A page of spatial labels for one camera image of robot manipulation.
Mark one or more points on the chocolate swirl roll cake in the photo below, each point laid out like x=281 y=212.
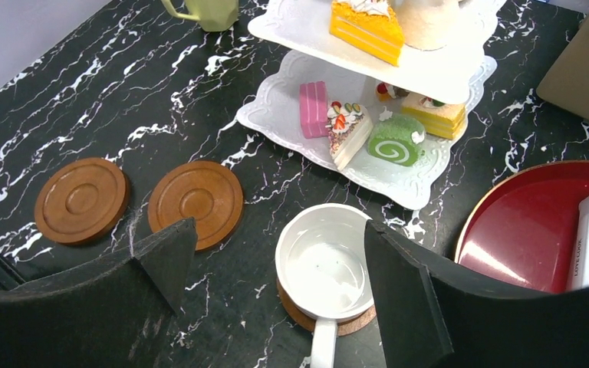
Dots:
x=385 y=92

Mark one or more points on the white three-tier cake stand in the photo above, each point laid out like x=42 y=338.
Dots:
x=453 y=74

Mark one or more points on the yellow cake with cherry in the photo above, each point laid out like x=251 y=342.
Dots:
x=439 y=119

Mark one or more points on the red round tray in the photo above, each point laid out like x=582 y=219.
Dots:
x=523 y=231

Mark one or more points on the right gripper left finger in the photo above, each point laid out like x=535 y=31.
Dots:
x=112 y=311

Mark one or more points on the yellow-green cup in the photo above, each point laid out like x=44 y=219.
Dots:
x=211 y=15

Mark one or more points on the yellow triangular cake slice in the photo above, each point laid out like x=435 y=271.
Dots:
x=370 y=26

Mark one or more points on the green swirl roll cake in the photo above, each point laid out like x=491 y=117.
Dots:
x=397 y=140

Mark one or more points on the beige round macaron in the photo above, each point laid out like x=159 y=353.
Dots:
x=428 y=25

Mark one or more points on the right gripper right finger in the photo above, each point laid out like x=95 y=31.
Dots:
x=433 y=312

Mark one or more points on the brown wooden coaster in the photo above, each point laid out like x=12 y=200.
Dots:
x=344 y=328
x=203 y=190
x=82 y=201

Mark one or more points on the white mug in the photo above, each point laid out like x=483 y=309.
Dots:
x=320 y=262

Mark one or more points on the triangular sandwich cake slice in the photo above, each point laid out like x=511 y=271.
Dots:
x=349 y=126

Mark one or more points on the pink cake block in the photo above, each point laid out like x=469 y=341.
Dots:
x=313 y=109

